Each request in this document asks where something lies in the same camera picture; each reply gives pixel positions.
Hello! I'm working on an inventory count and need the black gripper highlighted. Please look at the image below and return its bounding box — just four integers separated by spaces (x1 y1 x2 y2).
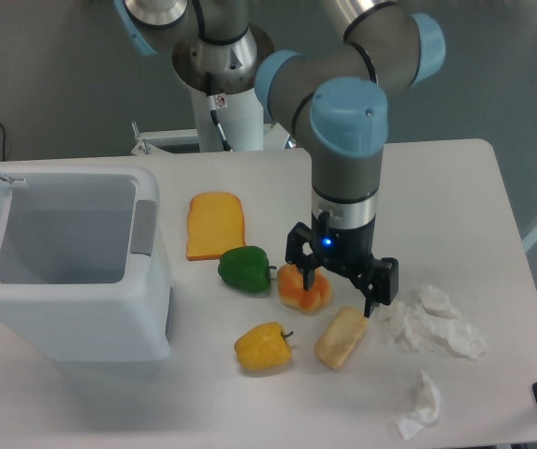
285 218 399 318

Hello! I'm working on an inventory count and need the pale square bread loaf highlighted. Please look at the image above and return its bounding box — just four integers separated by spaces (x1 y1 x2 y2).
314 306 368 370

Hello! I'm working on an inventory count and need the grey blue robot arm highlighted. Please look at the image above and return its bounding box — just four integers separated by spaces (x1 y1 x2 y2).
115 1 445 311

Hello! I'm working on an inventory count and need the knotted orange bread roll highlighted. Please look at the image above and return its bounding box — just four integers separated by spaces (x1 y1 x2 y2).
277 264 332 314

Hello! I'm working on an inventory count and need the green bell pepper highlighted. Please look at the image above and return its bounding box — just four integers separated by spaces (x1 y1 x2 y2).
218 246 272 294

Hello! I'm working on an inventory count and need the large crumpled white tissue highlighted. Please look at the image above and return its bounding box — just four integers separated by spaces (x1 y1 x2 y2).
375 284 486 360

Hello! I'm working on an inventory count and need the yellow bell pepper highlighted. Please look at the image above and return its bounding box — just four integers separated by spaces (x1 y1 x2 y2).
234 322 294 371

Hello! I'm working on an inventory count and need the orange toast slice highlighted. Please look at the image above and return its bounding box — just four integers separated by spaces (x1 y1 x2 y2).
185 192 246 261

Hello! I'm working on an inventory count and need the small crumpled white tissue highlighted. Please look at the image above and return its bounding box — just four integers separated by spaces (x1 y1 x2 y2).
396 369 442 442

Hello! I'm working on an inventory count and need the white open trash bin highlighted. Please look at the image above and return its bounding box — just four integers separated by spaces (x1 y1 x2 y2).
0 163 173 363

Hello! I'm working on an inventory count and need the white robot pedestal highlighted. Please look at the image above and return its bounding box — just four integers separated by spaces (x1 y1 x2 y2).
132 89 297 154

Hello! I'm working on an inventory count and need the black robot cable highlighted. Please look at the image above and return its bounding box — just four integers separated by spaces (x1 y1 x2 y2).
204 72 233 152

